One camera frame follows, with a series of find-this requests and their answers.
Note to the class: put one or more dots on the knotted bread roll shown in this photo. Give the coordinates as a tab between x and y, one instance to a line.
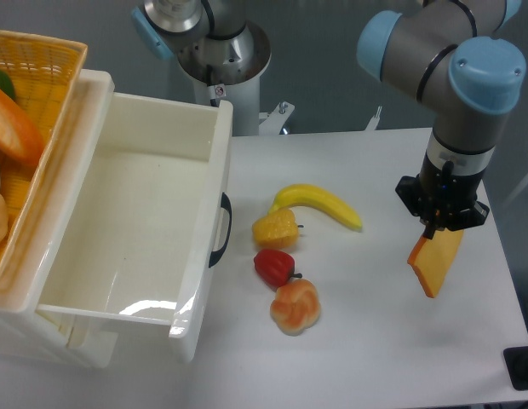
296	307

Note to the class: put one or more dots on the orange baguette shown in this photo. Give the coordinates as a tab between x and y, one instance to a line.
20	138

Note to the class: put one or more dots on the white drawer cabinet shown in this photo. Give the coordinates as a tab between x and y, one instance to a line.
26	329

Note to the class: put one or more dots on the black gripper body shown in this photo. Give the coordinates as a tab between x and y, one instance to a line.
441	204

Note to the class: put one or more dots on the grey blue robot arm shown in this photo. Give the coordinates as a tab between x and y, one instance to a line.
445	57

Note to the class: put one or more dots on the green vegetable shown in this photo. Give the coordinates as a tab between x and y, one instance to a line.
7	86

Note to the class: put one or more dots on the black device at edge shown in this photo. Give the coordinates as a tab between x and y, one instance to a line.
516	360

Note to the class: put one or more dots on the black drawer handle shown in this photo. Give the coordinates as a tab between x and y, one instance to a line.
223	232

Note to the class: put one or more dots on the orange bread slice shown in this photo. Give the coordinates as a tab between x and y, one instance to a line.
431	259

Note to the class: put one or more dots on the yellow banana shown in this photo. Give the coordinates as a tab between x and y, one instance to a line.
320	199

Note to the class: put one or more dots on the red bell pepper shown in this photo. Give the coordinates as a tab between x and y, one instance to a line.
275	267

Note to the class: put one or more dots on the white metal bracket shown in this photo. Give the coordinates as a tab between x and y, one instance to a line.
374	121

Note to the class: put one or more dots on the yellow woven basket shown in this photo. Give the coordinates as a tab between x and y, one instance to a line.
44	71

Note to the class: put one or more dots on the yellow bell pepper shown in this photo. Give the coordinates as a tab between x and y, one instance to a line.
277	230

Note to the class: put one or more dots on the open white drawer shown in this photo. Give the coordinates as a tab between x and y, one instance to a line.
134	256

